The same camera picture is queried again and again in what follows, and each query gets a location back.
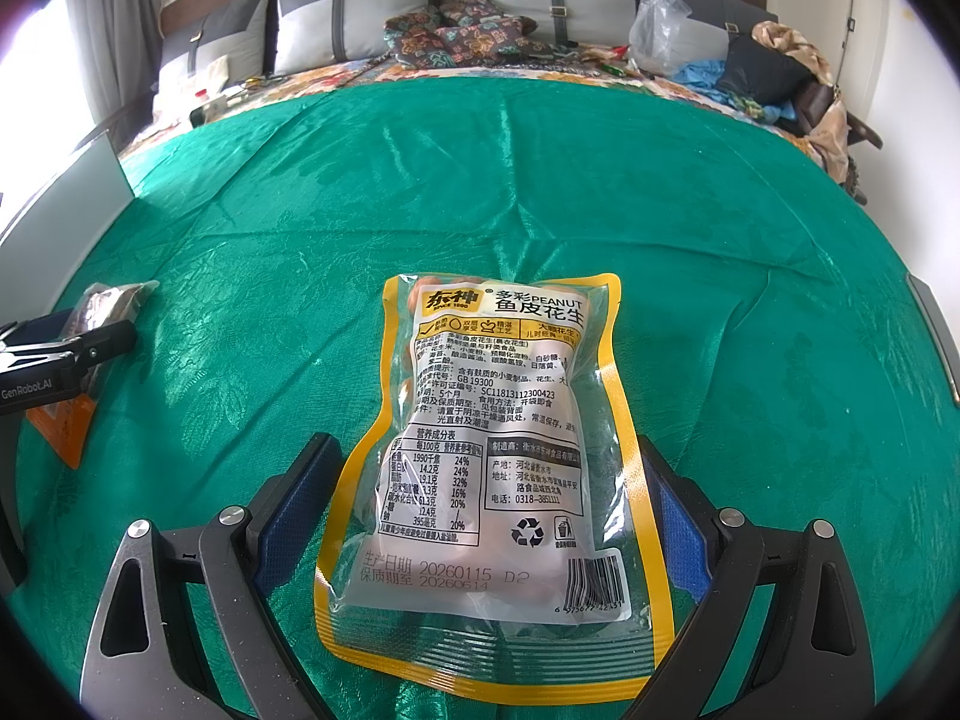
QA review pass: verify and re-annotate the orange sausage snack pack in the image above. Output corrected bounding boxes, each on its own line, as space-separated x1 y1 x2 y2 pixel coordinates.
24 280 161 472

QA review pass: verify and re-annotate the peanut bag yellow border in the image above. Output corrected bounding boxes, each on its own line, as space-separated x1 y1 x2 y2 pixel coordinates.
314 273 675 706

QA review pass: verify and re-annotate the white storage box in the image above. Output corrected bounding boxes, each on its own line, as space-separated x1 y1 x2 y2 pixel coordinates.
0 133 133 322

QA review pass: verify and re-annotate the grey pillow far left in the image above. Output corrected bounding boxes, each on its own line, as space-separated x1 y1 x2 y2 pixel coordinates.
153 0 270 124

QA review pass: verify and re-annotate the grey curtain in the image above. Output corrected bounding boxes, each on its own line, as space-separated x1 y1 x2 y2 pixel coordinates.
65 0 161 143

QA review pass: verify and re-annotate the green satin bedspread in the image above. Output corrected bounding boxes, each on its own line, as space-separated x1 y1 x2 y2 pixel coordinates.
10 76 958 691

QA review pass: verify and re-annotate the patterned dark cloth bundle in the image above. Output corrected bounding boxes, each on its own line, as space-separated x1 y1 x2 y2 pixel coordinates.
384 0 551 70

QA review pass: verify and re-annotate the brown chair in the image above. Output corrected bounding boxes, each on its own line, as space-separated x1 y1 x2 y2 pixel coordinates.
793 80 884 206

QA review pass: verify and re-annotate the blue plastic bag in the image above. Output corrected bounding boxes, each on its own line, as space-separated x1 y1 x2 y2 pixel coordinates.
670 60 797 125

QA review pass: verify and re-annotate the black bag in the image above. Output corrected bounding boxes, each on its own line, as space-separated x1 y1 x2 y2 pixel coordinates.
716 34 814 106

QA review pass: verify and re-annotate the clear plastic bag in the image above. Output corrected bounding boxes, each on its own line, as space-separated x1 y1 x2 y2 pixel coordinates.
628 0 692 76

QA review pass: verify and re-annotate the grey pillow far right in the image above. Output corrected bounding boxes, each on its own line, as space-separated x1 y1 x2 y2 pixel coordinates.
679 0 778 67

